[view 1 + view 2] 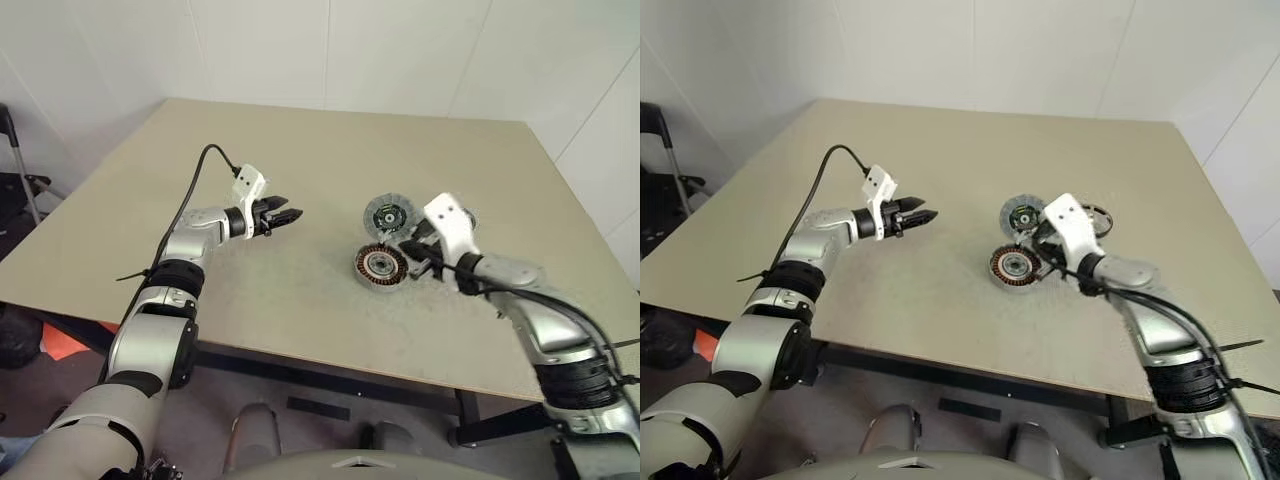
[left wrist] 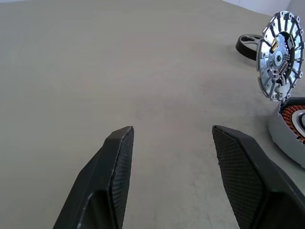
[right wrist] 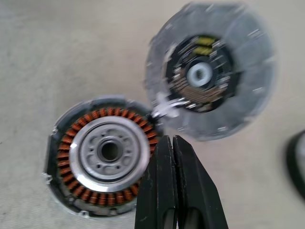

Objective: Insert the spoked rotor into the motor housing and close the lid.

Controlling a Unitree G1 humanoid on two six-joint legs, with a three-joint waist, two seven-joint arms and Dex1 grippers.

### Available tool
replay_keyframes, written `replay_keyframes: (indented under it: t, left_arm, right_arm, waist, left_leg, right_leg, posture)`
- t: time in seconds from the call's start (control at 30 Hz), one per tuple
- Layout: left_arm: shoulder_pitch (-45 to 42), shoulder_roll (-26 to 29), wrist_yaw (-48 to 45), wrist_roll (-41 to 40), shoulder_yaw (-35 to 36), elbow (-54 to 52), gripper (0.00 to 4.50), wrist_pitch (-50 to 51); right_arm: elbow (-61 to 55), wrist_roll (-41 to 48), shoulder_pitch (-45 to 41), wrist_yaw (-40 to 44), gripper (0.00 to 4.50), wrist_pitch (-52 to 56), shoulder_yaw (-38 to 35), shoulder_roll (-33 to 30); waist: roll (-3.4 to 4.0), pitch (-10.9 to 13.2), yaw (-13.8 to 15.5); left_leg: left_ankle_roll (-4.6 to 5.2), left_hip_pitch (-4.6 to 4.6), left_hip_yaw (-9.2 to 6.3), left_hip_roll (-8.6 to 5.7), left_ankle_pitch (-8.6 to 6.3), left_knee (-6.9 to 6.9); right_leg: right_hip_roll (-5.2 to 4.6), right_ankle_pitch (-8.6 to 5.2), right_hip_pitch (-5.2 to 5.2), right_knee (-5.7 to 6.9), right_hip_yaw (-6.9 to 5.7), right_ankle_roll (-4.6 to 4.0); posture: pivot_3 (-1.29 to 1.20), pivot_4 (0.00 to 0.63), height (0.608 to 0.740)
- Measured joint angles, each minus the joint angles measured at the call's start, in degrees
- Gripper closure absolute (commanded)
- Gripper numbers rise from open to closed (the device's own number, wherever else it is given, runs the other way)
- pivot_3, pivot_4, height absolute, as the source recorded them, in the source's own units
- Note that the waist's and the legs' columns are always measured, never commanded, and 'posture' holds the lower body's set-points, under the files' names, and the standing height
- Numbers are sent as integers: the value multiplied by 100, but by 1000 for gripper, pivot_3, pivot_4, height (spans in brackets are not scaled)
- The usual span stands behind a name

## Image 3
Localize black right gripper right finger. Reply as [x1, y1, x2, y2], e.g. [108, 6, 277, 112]
[172, 135, 229, 229]

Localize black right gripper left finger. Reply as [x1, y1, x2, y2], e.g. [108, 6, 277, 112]
[134, 135, 178, 229]

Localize motor stator housing copper coils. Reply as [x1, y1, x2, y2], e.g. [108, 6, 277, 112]
[42, 95, 165, 219]

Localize black rotor wheel silver spokes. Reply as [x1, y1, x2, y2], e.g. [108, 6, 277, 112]
[285, 130, 305, 195]

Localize silver motor cover with circuit board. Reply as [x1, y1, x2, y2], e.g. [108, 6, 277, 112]
[144, 2, 278, 143]

